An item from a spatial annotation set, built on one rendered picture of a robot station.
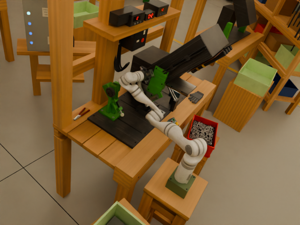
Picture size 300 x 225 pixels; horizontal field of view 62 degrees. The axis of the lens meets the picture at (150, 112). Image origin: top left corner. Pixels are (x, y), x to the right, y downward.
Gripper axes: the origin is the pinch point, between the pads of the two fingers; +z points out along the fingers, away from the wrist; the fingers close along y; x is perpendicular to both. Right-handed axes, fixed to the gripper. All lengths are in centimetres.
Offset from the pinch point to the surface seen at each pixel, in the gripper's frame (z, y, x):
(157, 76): 2.9, -3.5, -4.9
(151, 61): 11.3, 8.8, 0.3
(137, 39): -7.8, 24.9, -4.6
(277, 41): 307, -5, -79
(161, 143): -15, -50, 0
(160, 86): 2.9, -12.0, -4.9
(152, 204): -42, -82, 4
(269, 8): 354, 55, -80
